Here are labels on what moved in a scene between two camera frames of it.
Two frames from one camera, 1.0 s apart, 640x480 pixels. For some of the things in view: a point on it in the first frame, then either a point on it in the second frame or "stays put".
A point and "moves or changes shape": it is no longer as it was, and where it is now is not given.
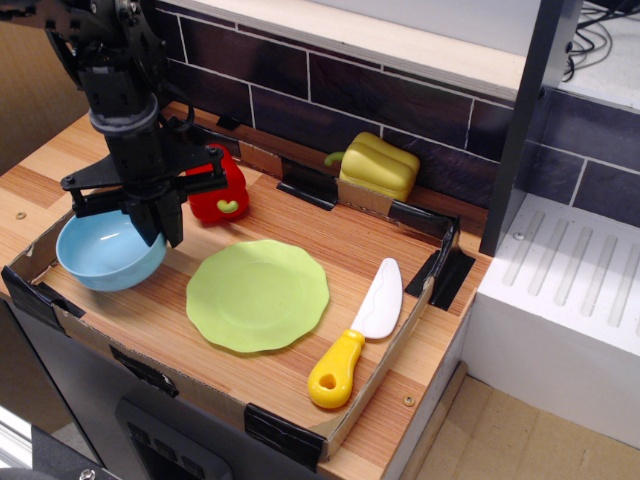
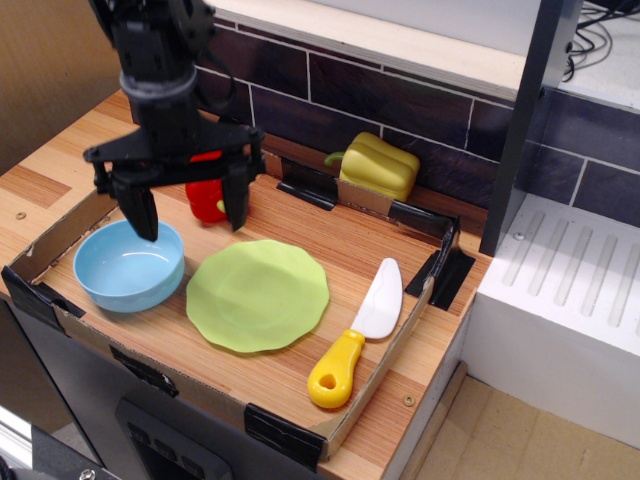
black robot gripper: (148, 156) to (174, 142)
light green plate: (257, 295) stays put
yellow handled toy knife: (331, 382) stays put
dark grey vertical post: (548, 63) stays put
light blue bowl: (106, 250) moves or changes shape
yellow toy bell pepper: (375, 164) stays put
